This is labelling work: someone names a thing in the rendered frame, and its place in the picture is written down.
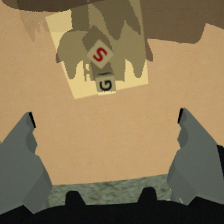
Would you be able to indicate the cream block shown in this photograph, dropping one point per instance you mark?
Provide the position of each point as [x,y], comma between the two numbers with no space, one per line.
[100,53]
[105,83]

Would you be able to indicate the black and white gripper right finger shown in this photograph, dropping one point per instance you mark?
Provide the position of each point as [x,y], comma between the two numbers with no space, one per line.
[196,175]

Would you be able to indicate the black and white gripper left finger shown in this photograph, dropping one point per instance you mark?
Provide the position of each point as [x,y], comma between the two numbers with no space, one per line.
[24,181]

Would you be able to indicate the pale yellow mat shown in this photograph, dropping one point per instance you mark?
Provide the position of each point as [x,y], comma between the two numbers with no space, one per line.
[118,23]

